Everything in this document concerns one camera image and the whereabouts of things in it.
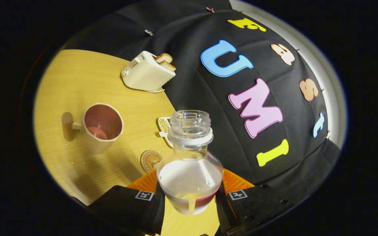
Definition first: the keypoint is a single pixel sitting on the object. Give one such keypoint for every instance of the clear juice bottle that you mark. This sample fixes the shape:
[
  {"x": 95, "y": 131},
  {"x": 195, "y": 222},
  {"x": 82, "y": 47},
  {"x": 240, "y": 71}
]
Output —
[{"x": 189, "y": 177}]

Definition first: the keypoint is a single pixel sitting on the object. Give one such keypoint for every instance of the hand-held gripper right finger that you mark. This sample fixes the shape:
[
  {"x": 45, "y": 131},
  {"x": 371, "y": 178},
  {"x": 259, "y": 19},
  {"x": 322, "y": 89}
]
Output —
[{"x": 258, "y": 205}]

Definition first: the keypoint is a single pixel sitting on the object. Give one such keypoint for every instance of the small copper clip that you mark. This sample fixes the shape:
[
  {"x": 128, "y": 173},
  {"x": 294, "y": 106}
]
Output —
[{"x": 210, "y": 9}]

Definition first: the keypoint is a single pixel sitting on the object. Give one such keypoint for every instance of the cream toaster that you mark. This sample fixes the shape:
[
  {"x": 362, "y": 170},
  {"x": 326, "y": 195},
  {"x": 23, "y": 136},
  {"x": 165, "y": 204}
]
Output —
[{"x": 146, "y": 73}]

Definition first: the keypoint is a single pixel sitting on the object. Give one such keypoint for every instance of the white divided bean dish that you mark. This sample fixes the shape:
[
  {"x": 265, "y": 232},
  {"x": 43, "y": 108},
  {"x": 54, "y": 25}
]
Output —
[{"x": 164, "y": 126}]

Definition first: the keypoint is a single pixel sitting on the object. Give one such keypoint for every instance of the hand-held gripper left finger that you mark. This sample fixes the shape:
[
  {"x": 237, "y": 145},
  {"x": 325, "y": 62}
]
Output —
[{"x": 123, "y": 205}]

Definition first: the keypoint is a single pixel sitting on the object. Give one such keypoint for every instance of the black backdrop cloth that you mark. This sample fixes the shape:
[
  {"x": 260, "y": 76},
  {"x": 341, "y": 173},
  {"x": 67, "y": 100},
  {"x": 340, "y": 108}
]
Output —
[{"x": 202, "y": 91}]

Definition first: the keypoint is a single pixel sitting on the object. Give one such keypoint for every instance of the round cork coaster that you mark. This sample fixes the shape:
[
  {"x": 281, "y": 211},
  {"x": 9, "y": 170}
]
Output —
[{"x": 149, "y": 162}]

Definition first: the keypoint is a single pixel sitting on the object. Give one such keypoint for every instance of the toast slice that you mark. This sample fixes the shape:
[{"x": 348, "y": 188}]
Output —
[
  {"x": 169, "y": 65},
  {"x": 164, "y": 58}
]

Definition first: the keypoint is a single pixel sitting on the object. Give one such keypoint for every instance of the small metal clip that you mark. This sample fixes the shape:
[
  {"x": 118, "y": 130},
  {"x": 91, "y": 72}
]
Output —
[{"x": 148, "y": 32}]

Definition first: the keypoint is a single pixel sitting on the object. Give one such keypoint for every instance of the wooden table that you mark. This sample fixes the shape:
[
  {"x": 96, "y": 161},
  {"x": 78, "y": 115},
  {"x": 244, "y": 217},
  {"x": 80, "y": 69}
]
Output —
[{"x": 77, "y": 75}]

